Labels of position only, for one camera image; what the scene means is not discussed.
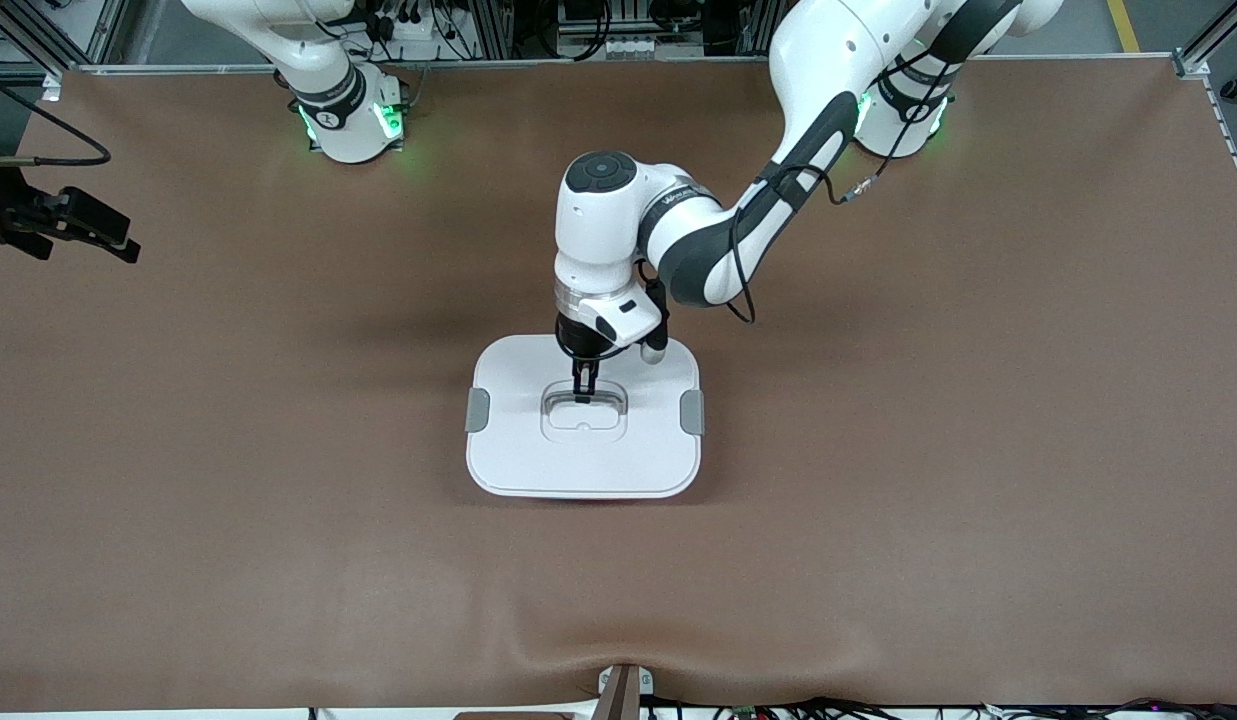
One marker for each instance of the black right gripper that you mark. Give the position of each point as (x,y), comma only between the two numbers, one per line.
(8,211)

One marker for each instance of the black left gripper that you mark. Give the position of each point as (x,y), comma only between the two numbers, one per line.
(578,343)

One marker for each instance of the white lid with grey clips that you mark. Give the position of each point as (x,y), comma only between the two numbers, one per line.
(518,450)

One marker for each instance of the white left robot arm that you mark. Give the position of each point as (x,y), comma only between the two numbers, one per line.
(598,240)

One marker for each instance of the black electronics box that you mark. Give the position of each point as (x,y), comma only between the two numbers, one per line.
(581,10)

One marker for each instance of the white connector block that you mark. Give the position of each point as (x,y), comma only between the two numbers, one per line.
(628,47)

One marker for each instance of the brown table mat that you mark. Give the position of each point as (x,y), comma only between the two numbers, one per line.
(878,550)

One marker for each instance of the white power strip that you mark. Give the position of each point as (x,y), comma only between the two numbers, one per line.
(413,42)

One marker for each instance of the diagonal aluminium frame strut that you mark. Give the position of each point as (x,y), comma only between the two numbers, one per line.
(53,35)

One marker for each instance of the grey camera mast bracket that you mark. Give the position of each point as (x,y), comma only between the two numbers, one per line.
(623,690)

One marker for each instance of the aluminium frame post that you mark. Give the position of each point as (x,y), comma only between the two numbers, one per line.
(493,25)
(758,25)

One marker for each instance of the aluminium corner post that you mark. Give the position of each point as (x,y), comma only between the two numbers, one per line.
(1206,35)

